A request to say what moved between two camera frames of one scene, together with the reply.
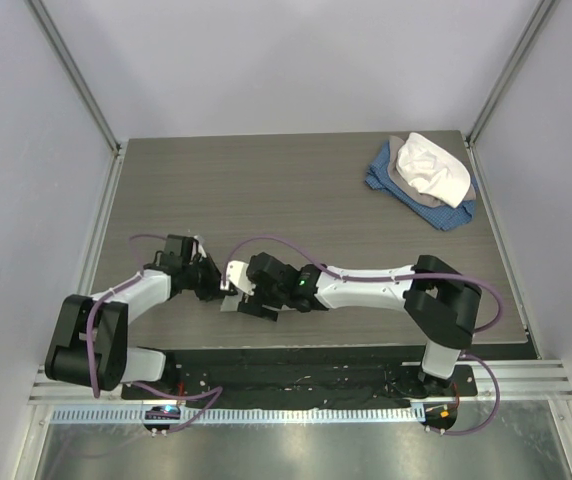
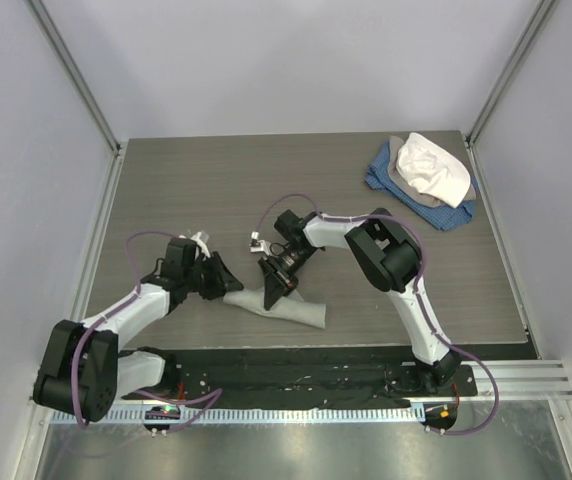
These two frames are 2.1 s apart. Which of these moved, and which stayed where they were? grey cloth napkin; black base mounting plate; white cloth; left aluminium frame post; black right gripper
Moved: grey cloth napkin; black right gripper
Stayed: black base mounting plate; white cloth; left aluminium frame post
